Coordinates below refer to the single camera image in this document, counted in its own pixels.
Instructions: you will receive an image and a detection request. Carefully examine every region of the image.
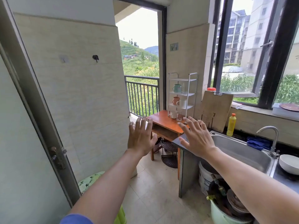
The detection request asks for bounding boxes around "black cutting board holder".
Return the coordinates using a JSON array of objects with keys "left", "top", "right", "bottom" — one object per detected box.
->
[{"left": 201, "top": 113, "right": 216, "bottom": 130}]

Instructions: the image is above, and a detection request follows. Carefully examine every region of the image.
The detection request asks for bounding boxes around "wooden cutting board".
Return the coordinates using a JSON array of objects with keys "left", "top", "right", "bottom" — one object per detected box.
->
[{"left": 201, "top": 91, "right": 234, "bottom": 133}]

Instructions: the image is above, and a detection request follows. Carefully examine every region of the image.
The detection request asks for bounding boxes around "black balcony railing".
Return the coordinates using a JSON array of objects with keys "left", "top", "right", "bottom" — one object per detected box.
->
[{"left": 124, "top": 76, "right": 160, "bottom": 117}]

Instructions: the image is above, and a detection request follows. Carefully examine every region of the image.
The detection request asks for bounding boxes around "white bowl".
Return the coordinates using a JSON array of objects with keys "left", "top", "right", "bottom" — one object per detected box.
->
[{"left": 279, "top": 154, "right": 299, "bottom": 176}]

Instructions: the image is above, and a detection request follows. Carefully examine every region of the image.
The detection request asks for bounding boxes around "blue cloth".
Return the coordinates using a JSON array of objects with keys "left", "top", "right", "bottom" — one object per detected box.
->
[{"left": 246, "top": 137, "right": 271, "bottom": 151}]

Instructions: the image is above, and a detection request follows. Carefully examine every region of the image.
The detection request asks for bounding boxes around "person's left hand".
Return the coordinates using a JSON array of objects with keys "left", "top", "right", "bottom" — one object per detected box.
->
[{"left": 127, "top": 116, "right": 158, "bottom": 158}]

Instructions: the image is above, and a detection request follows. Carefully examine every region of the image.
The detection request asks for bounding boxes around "black balcony door frame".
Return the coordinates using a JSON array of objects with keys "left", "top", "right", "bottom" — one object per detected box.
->
[{"left": 113, "top": 0, "right": 168, "bottom": 112}]

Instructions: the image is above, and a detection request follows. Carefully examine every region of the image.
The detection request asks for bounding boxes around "metal faucet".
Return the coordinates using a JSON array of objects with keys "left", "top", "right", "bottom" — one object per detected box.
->
[{"left": 256, "top": 126, "right": 280, "bottom": 158}]

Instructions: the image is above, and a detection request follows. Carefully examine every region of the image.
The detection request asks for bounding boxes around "blue sleeve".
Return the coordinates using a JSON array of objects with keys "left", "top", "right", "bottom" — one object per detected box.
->
[{"left": 60, "top": 213, "right": 94, "bottom": 224}]

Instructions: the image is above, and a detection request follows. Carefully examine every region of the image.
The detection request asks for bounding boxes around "frosted glass door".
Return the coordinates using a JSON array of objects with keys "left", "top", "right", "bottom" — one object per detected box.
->
[{"left": 0, "top": 0, "right": 81, "bottom": 224}]

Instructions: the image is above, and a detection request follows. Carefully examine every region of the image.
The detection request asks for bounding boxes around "person's right hand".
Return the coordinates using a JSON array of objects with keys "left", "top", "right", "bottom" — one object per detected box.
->
[{"left": 177, "top": 116, "right": 218, "bottom": 159}]

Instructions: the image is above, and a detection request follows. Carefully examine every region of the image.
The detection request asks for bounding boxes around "black window frame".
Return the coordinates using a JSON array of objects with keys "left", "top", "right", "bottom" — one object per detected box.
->
[{"left": 211, "top": 0, "right": 299, "bottom": 110}]

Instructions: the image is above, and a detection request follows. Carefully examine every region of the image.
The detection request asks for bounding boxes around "orange wooden table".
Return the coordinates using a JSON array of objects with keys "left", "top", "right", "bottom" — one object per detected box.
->
[{"left": 146, "top": 110, "right": 190, "bottom": 180}]

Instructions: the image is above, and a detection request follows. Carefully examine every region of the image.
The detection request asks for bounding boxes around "stainless steel sink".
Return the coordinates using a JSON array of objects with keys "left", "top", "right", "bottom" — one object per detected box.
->
[{"left": 209, "top": 131, "right": 278, "bottom": 178}]

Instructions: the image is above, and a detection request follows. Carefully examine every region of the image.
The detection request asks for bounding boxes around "black corner rack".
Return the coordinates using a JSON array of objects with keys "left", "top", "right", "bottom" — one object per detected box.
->
[{"left": 153, "top": 137, "right": 179, "bottom": 169}]

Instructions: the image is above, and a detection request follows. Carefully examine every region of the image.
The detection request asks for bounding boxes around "green patterned stool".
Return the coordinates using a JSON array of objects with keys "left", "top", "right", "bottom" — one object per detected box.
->
[{"left": 78, "top": 171, "right": 127, "bottom": 224}]

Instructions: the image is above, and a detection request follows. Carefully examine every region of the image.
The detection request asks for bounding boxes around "metal door lock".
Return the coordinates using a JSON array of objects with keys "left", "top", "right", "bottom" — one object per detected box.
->
[{"left": 49, "top": 146, "right": 68, "bottom": 170}]

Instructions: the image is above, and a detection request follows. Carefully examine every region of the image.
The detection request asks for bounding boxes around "yellow detergent bottle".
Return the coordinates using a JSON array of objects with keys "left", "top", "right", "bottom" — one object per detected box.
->
[{"left": 226, "top": 113, "right": 237, "bottom": 137}]

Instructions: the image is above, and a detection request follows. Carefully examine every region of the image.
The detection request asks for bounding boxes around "white bucket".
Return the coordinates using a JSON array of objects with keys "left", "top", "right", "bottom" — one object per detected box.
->
[{"left": 198, "top": 160, "right": 222, "bottom": 196}]

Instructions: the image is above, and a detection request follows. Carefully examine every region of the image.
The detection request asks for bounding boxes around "white plastic box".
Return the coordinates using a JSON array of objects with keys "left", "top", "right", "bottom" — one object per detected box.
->
[{"left": 272, "top": 103, "right": 299, "bottom": 120}]

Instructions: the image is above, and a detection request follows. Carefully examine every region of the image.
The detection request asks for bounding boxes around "brown round plate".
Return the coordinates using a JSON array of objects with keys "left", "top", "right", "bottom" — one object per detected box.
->
[{"left": 279, "top": 104, "right": 299, "bottom": 112}]

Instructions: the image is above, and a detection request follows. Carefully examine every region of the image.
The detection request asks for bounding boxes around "white metal shelf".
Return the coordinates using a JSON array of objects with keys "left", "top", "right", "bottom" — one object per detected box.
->
[{"left": 168, "top": 72, "right": 198, "bottom": 118}]

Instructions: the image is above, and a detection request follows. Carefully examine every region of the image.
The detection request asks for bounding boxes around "person's right forearm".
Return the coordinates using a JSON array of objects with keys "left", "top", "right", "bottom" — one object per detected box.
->
[{"left": 202, "top": 147, "right": 299, "bottom": 224}]

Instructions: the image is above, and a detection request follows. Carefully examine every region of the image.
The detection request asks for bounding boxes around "person's left forearm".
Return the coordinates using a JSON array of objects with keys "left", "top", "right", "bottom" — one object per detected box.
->
[{"left": 68, "top": 148, "right": 146, "bottom": 224}]

